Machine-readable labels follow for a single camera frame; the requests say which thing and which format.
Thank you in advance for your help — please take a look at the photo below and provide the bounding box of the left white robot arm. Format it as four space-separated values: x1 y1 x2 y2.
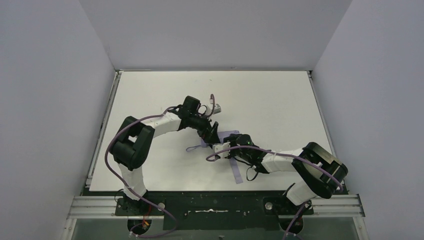
105 94 221 201

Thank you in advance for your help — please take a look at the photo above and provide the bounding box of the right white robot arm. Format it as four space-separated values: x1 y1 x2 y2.
223 133 349 206

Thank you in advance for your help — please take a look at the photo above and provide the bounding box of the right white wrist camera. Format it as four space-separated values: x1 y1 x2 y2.
212 142 231 158

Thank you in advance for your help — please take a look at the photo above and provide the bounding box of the lavender folding umbrella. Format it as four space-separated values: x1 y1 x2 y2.
185 130 244 184

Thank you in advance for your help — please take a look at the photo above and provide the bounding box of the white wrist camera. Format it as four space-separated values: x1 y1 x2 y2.
212 142 231 158
200 103 222 118

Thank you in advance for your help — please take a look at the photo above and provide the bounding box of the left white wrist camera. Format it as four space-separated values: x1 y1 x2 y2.
200 103 222 118

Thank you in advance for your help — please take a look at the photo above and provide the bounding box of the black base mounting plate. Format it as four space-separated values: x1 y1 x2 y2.
115 190 300 231

